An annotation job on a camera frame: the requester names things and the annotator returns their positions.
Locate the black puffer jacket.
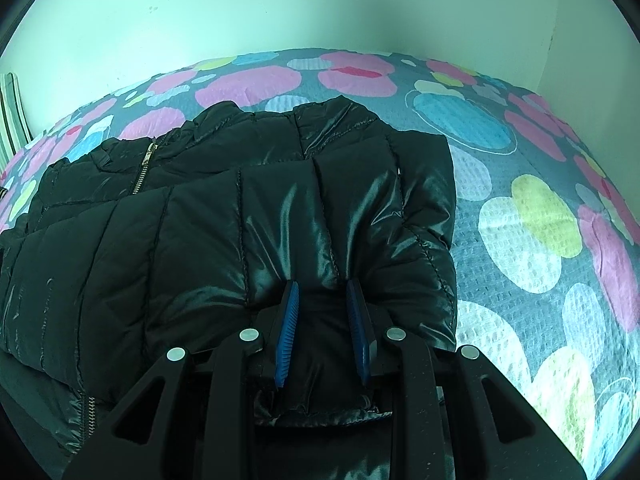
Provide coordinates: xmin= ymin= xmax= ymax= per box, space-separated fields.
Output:
xmin=0 ymin=94 xmax=458 ymax=480

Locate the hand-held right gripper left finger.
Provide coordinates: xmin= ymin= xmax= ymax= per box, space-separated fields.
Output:
xmin=62 ymin=280 xmax=301 ymax=480

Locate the dotted colourful bedspread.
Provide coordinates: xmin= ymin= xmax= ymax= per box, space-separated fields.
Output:
xmin=0 ymin=47 xmax=640 ymax=480

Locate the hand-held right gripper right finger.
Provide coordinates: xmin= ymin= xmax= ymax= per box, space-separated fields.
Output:
xmin=345 ymin=277 xmax=589 ymax=480

